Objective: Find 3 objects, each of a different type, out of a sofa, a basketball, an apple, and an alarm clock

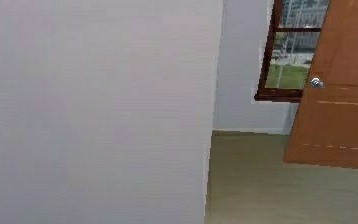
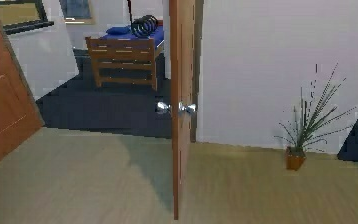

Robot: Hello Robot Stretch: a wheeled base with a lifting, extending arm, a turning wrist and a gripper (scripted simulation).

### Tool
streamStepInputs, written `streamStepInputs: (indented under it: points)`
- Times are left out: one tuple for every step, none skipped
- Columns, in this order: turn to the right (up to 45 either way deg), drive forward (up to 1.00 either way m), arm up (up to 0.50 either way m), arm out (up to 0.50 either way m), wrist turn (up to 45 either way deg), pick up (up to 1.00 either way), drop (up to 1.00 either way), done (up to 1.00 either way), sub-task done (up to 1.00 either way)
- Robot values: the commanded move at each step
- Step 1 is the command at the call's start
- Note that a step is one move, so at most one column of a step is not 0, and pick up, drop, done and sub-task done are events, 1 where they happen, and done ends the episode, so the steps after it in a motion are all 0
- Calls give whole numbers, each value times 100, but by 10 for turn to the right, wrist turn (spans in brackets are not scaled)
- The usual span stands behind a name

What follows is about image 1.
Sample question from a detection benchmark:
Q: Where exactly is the dark brown framed window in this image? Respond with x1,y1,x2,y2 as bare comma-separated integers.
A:
254,0,331,104

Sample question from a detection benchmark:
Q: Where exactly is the silver round door knob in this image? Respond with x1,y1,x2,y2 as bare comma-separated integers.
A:
308,77,324,89

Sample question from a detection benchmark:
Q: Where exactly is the orange wooden room door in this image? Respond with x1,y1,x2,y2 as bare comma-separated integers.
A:
283,0,358,171

